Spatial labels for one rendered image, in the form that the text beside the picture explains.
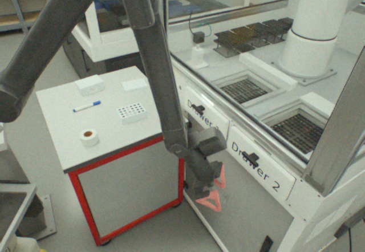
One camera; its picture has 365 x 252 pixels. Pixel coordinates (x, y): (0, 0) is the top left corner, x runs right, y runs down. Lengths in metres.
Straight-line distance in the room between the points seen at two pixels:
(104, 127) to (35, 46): 0.77
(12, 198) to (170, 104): 0.42
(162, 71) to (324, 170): 0.51
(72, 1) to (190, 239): 1.50
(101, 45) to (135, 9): 1.25
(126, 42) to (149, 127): 0.69
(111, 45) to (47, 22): 1.20
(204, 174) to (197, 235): 1.04
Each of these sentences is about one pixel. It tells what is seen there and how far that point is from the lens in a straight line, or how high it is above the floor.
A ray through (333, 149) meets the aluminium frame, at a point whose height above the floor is 1.10.
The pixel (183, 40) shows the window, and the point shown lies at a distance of 1.20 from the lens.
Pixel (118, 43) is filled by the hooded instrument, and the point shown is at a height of 0.89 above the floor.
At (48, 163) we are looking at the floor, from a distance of 2.31.
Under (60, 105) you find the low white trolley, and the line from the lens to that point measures 1.48.
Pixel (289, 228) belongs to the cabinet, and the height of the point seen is 0.70.
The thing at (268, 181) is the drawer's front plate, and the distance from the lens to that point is 0.97.
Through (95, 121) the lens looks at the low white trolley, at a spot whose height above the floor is 0.76.
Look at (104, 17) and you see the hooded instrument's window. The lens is 1.68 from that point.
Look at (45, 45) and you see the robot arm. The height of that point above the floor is 1.37.
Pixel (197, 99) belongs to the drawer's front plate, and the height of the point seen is 0.92.
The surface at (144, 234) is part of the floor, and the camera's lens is 1.79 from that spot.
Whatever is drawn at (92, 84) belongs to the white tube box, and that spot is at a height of 0.81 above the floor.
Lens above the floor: 1.58
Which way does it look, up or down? 40 degrees down
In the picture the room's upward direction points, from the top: 1 degrees clockwise
